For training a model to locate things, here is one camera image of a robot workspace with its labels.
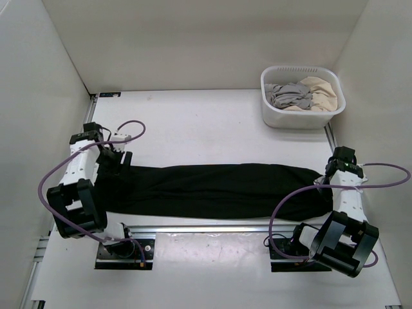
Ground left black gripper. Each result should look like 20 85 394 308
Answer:
96 147 133 183

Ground black trousers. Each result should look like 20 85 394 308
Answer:
95 164 321 220

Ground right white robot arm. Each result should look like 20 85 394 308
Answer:
289 146 379 277

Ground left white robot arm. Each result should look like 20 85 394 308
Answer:
46 122 135 258

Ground black label sticker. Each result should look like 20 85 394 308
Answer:
99 92 121 98

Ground beige garment in basket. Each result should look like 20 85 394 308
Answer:
300 77 338 112

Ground white laundry basket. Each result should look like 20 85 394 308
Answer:
260 65 346 129

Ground grey garment in basket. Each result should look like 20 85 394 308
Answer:
264 82 314 110

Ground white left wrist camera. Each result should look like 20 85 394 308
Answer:
109 133 131 153

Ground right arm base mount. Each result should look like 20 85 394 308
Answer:
263 233 332 273

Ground left aluminium rail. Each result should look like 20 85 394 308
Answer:
46 95 100 238

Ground front aluminium rail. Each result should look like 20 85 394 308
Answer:
125 224 303 235

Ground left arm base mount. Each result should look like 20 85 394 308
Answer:
95 234 156 270

